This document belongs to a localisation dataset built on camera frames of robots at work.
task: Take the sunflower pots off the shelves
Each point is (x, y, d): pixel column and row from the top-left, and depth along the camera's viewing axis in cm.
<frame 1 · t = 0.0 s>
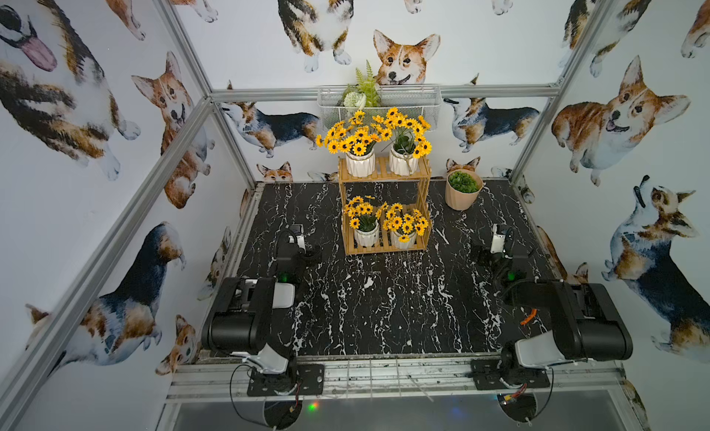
left hand: (306, 235, 94), fingers open
right hand: (485, 237, 93), fingers open
wooden two-tier plant shelf: (383, 175, 87), point 28 cm above the table
bottom left sunflower pot: (364, 220, 95), point 13 cm above the table
bottom right sunflower pot: (404, 227, 90), point 16 cm above the table

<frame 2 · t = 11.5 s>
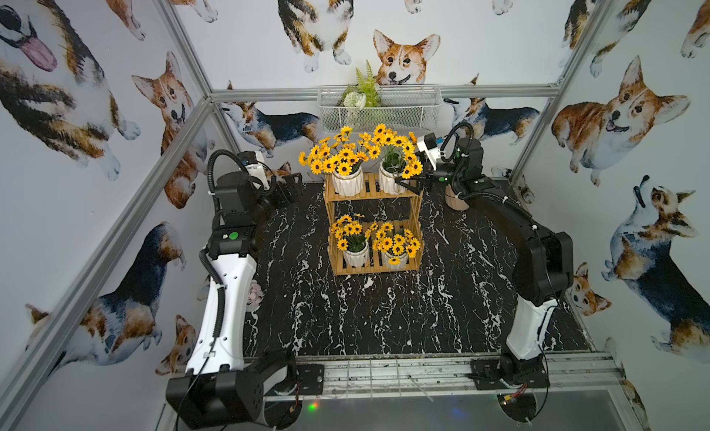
left hand: (290, 172, 70), fingers open
right hand: (394, 168, 77), fingers open
bottom left sunflower pot: (351, 240, 88), point 14 cm above the table
bottom right sunflower pot: (395, 249, 85), point 16 cm above the table
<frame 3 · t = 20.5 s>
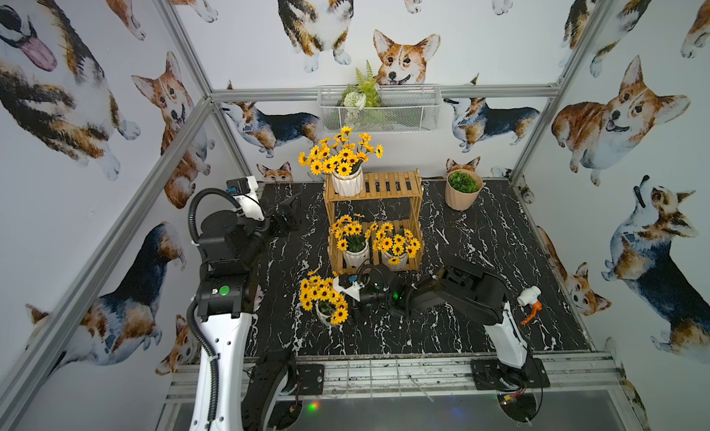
left hand: (287, 192, 63), fingers open
right hand: (326, 307, 80), fingers open
white orange spray bottle: (531, 296, 87), point 3 cm above the table
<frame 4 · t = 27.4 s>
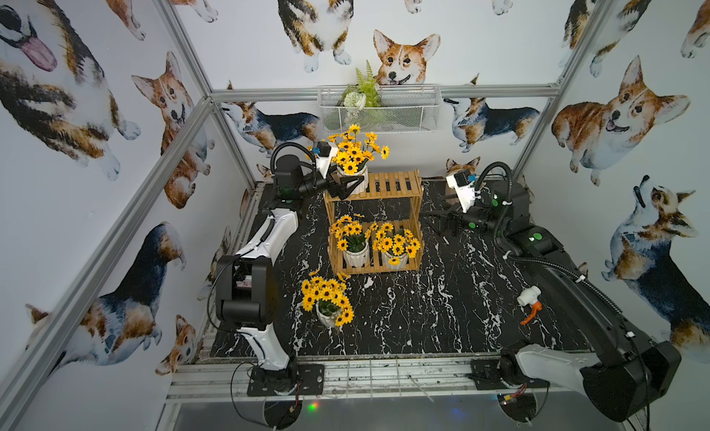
left hand: (359, 165, 78), fingers open
right hand: (428, 204, 69), fingers open
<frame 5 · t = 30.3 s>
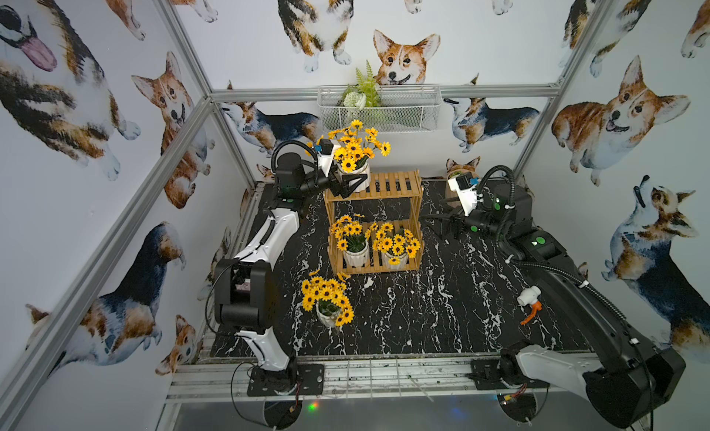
left hand: (362, 163, 76), fingers open
right hand: (430, 207, 69), fingers open
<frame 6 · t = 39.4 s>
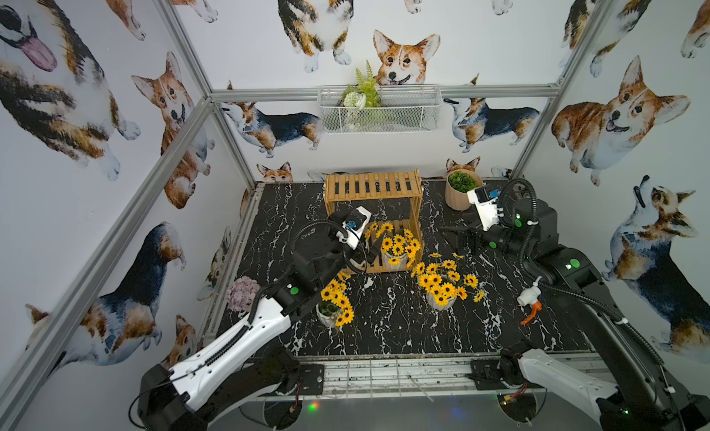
left hand: (371, 215, 67), fingers open
right hand: (450, 221, 66), fingers open
top left sunflower pot: (443, 285, 76), point 16 cm above the table
pink hydrangea flower: (242, 285, 82), point 11 cm above the table
